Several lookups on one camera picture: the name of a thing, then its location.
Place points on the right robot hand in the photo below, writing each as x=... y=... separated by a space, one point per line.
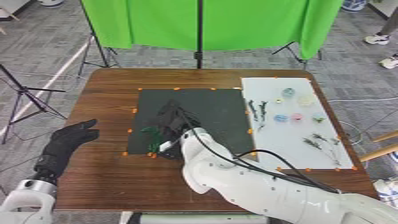
x=173 y=121

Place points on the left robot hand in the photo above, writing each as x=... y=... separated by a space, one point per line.
x=70 y=138

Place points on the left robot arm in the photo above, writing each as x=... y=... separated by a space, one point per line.
x=27 y=200

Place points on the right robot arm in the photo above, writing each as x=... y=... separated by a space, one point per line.
x=260 y=188

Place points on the green sprig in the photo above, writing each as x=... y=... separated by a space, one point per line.
x=261 y=115
x=253 y=110
x=153 y=130
x=324 y=137

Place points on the dark mat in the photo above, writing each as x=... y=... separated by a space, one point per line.
x=219 y=113

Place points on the black tripod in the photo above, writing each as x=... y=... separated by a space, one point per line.
x=27 y=96

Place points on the white sheet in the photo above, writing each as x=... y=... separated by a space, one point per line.
x=290 y=140

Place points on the blue flower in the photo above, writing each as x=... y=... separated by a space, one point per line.
x=288 y=92

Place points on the black backdrop stand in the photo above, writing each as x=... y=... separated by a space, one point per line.
x=199 y=40

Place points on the pale grey bar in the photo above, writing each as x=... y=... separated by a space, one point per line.
x=196 y=219

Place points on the person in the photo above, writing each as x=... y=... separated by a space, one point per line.
x=377 y=39

